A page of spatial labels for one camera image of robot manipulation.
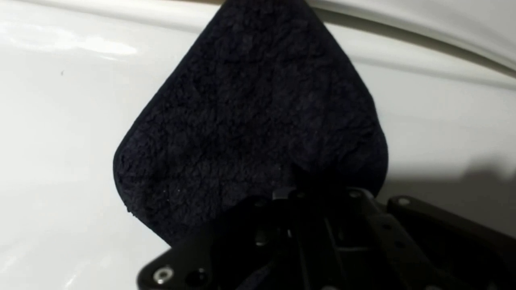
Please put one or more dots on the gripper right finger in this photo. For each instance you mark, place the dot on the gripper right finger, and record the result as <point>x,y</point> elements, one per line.
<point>403,245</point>

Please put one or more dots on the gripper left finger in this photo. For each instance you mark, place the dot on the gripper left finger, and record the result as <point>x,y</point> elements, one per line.
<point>225,249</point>

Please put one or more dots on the black terry cloth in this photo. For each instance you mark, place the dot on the black terry cloth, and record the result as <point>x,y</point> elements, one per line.
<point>250,121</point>

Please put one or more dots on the white washing machine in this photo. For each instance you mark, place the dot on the white washing machine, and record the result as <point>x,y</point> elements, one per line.
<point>60,161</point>

